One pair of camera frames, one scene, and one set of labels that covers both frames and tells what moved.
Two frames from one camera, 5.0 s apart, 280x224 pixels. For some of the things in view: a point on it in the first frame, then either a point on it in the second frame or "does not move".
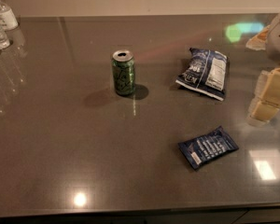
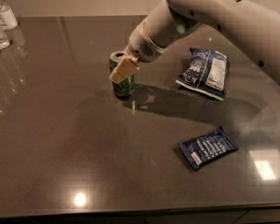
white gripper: (279, 37) -> (142, 48)
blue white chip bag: (205, 72) does not move
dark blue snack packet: (203, 148) does not move
